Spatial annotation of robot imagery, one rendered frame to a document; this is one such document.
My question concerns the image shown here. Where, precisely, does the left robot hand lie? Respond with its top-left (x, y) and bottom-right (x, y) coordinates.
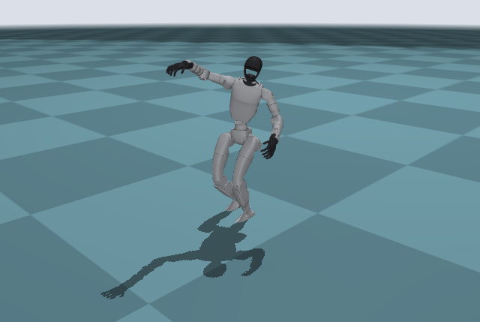
top-left (261, 134), bottom-right (278, 159)

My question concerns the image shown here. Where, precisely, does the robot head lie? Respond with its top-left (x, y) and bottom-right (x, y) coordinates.
top-left (242, 56), bottom-right (263, 86)

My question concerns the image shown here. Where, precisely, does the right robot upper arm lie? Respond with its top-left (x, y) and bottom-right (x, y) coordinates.
top-left (198, 69), bottom-right (236, 90)

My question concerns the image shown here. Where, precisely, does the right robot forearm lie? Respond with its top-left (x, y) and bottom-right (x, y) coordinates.
top-left (185, 60), bottom-right (209, 76)

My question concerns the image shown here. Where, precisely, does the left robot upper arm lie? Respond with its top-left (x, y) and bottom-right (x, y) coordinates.
top-left (261, 87), bottom-right (280, 124)

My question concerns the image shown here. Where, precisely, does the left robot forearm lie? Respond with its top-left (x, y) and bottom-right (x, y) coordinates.
top-left (271, 115), bottom-right (284, 141)

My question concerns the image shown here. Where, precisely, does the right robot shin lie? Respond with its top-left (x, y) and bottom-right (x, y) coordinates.
top-left (213, 181), bottom-right (237, 201)

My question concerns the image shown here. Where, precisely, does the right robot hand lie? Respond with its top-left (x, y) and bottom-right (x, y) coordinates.
top-left (166, 61), bottom-right (194, 76)

